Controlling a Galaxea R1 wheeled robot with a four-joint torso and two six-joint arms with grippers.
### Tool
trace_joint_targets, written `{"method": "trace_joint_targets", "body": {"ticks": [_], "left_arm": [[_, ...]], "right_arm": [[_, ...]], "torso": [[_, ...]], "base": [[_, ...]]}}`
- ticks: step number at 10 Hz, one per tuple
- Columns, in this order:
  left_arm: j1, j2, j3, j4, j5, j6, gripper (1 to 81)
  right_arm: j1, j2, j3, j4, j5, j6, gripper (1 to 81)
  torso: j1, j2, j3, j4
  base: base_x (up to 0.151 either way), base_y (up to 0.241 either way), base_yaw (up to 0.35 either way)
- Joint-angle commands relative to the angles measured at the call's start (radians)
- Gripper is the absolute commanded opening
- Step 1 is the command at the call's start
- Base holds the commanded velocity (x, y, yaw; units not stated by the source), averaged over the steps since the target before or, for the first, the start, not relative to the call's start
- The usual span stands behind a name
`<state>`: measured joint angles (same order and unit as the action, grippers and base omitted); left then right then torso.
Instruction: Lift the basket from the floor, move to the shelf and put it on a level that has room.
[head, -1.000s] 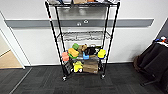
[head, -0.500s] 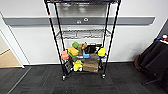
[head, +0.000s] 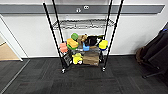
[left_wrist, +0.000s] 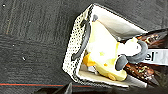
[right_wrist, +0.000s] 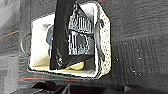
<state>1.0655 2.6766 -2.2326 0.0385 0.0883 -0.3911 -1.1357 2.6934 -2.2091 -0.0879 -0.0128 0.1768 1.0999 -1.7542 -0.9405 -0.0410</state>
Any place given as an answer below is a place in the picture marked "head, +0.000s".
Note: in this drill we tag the brown plush toy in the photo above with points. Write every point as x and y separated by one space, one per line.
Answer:
82 37

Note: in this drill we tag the long grey wall band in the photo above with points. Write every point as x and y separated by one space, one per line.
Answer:
26 9

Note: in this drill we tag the small white wall socket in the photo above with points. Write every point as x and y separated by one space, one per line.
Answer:
78 10
86 7

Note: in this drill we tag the brown cardboard box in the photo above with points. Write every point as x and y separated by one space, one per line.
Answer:
90 57

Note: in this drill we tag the black printed box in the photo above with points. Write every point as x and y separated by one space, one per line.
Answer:
67 59

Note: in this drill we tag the yellow orange block toy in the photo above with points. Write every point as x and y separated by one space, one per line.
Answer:
72 43

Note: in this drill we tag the green round toy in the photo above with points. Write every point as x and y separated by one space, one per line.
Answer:
75 36

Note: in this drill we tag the yellow plush toy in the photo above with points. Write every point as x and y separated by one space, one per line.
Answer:
77 58

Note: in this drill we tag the yellow cup with blue base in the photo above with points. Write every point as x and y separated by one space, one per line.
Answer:
103 44

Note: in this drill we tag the pink box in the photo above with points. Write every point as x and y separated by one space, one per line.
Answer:
63 47

